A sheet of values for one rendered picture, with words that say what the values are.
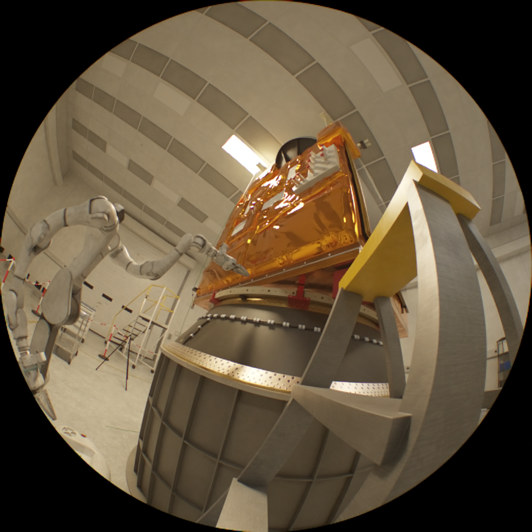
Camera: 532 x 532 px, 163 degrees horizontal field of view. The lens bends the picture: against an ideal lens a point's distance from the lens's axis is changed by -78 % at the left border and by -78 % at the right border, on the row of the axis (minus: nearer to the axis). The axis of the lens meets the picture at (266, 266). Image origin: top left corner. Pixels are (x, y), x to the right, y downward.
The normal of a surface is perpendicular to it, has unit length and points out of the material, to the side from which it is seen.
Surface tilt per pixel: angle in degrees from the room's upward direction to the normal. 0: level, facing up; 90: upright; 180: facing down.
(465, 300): 87
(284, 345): 62
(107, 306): 90
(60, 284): 90
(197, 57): 180
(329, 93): 180
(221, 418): 90
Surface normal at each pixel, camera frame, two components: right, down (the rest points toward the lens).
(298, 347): 0.04, -0.87
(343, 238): -0.70, 0.14
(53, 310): 0.62, -0.29
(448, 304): 0.02, -0.57
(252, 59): -0.23, 0.83
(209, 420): -0.32, -0.56
